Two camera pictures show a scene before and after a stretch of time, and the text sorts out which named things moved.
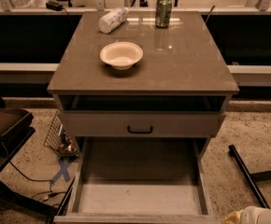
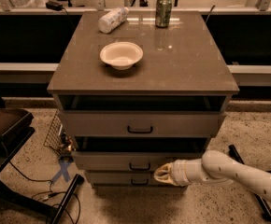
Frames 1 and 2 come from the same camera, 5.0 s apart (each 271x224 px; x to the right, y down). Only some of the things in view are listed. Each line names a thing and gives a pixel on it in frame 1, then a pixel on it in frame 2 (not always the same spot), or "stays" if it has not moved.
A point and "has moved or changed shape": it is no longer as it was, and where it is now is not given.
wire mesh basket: [59, 140] stays
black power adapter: [54, 6] stays
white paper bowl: [121, 55] stays
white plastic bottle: [112, 20] stays
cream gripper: [247, 216] to [178, 172]
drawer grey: [140, 180] has moved or changed shape
